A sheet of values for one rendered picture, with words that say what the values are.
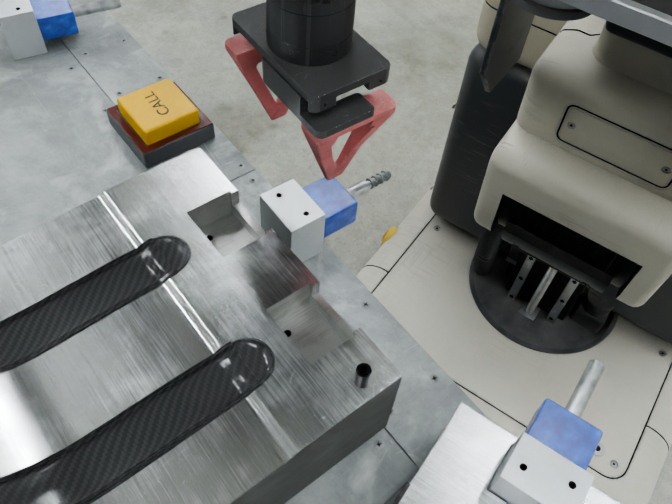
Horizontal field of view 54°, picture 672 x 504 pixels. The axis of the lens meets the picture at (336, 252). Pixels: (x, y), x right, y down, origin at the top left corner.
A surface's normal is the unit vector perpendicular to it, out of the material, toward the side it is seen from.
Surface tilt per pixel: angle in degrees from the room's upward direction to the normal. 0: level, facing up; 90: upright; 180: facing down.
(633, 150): 98
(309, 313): 0
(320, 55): 90
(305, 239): 90
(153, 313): 2
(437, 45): 0
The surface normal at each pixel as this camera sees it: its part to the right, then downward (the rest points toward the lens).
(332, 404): 0.07, -0.59
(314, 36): 0.15, 0.80
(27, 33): 0.46, 0.73
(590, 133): -0.57, 0.71
